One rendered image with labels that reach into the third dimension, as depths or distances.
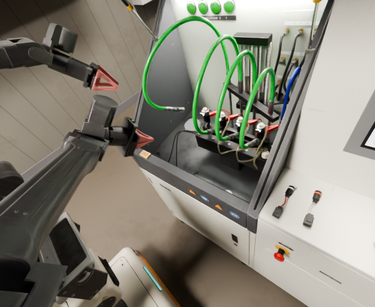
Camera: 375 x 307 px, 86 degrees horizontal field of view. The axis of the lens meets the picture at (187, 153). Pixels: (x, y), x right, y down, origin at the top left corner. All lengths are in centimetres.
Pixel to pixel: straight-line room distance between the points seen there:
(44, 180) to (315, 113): 64
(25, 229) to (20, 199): 4
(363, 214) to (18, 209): 78
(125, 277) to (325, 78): 145
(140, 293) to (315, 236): 108
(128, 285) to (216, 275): 60
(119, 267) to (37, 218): 137
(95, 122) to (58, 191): 26
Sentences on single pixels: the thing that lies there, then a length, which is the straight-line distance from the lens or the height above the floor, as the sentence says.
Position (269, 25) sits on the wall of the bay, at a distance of 90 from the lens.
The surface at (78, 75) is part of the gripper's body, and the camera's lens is 76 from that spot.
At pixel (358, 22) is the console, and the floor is 141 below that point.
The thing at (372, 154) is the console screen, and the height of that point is 112.
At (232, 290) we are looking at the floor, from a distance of 164.
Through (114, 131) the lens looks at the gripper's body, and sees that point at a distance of 56.
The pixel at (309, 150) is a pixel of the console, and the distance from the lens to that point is 75.
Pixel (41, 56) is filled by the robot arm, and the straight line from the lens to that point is 73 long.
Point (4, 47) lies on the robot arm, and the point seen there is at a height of 153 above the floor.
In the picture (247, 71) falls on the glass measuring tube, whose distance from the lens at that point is 98.
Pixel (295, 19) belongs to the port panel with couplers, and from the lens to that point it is 87.
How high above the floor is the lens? 164
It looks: 49 degrees down
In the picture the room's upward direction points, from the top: 20 degrees counter-clockwise
